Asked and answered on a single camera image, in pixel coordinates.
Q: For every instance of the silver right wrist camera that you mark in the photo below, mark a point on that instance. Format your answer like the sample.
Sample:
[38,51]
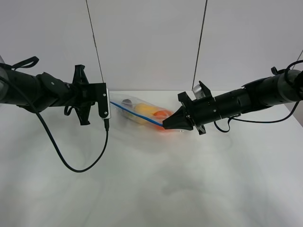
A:
[198,92]

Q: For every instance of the clear zip bag blue seal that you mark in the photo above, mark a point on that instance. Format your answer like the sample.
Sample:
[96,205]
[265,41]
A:
[128,113]

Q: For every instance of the yellow pear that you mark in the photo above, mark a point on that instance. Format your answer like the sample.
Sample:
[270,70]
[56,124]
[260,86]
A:
[144,110]

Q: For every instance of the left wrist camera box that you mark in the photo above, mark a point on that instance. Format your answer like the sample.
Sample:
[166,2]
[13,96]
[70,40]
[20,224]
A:
[104,100]

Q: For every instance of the orange fruit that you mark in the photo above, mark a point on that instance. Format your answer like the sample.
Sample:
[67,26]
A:
[160,116]

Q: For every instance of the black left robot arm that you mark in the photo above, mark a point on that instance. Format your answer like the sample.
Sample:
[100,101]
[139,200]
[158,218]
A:
[36,93]

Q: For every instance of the purple eggplant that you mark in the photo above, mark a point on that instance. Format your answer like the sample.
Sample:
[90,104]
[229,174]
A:
[127,102]

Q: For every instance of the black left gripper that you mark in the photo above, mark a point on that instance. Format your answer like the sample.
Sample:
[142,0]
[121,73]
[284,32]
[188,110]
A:
[84,96]

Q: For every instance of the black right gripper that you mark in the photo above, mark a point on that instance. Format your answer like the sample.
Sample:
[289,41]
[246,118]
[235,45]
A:
[193,114]

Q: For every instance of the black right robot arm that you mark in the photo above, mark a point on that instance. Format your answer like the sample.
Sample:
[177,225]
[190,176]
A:
[286,86]

